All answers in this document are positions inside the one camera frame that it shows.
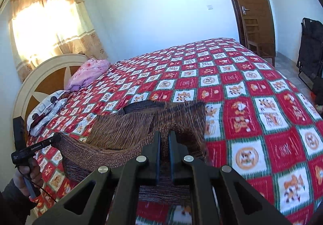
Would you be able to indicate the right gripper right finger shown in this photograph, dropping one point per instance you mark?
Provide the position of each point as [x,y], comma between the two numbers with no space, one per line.
[219,195]

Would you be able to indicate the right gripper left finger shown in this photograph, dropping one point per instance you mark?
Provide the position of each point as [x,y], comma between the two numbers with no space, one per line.
[108,195]

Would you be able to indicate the brown knitted sweater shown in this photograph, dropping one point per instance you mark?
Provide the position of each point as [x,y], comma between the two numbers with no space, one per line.
[119,137]

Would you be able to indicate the person's left hand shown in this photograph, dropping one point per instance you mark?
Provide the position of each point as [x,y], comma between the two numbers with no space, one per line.
[30,172]

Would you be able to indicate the white patterned pillow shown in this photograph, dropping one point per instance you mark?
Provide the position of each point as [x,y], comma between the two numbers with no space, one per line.
[45,111]

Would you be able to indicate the red patchwork bear bedspread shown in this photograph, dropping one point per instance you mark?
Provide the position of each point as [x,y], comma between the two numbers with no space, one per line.
[257,120]

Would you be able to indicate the cream wooden headboard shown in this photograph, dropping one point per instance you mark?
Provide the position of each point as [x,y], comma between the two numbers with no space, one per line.
[48,77]

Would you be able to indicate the pink crumpled cloth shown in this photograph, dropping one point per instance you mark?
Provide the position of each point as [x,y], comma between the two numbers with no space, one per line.
[91,70]

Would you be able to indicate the orange patterned curtain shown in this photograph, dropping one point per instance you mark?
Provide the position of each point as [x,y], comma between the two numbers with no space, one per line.
[43,29]

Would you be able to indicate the black folding chair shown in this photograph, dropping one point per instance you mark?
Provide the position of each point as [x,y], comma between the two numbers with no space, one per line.
[310,52]

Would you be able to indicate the wooden chair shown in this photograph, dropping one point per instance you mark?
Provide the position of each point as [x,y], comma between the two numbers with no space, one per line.
[255,42]

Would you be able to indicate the silver door handle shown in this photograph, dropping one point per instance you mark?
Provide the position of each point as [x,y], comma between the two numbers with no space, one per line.
[244,10]

